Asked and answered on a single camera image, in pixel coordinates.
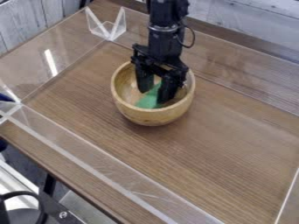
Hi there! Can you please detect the clear acrylic corner bracket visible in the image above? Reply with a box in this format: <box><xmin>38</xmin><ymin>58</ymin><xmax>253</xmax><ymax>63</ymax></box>
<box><xmin>84</xmin><ymin>7</ymin><xmax>126</xmax><ymax>41</ymax></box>

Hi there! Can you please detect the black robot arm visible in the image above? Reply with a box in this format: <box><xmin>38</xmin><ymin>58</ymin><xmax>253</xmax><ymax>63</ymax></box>
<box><xmin>130</xmin><ymin>0</ymin><xmax>189</xmax><ymax>104</ymax></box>

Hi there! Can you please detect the clear acrylic tray wall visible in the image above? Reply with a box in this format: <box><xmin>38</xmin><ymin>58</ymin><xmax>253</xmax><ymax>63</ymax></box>
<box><xmin>0</xmin><ymin>0</ymin><xmax>299</xmax><ymax>224</ymax></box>

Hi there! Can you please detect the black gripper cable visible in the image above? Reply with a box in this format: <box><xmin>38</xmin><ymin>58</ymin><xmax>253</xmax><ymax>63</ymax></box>
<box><xmin>173</xmin><ymin>24</ymin><xmax>196</xmax><ymax>49</ymax></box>

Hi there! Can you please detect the brown wooden bowl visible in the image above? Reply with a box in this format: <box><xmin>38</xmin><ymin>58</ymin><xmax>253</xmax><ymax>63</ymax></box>
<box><xmin>109</xmin><ymin>61</ymin><xmax>196</xmax><ymax>126</ymax></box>

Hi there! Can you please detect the grey metal bracket with screw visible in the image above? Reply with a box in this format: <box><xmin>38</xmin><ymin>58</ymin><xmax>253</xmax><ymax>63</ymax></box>
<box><xmin>38</xmin><ymin>192</ymin><xmax>85</xmax><ymax>224</ymax></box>

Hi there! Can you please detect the green rectangular block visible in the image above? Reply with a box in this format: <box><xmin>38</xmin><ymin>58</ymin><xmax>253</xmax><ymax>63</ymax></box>
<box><xmin>134</xmin><ymin>83</ymin><xmax>161</xmax><ymax>109</ymax></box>

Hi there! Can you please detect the black metal table leg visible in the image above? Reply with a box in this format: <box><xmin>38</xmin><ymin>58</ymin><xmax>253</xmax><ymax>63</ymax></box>
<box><xmin>42</xmin><ymin>174</ymin><xmax>55</xmax><ymax>196</ymax></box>

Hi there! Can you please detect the blue object at edge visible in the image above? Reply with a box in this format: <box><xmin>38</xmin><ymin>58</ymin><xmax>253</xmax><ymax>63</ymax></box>
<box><xmin>0</xmin><ymin>93</ymin><xmax>14</xmax><ymax>102</ymax></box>

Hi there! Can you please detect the black cable loop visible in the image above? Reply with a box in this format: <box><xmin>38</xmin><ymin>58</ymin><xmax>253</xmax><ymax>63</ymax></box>
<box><xmin>0</xmin><ymin>191</ymin><xmax>49</xmax><ymax>224</ymax></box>

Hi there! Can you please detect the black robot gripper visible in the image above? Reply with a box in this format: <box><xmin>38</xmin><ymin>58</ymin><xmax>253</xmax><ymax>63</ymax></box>
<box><xmin>129</xmin><ymin>24</ymin><xmax>190</xmax><ymax>104</ymax></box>

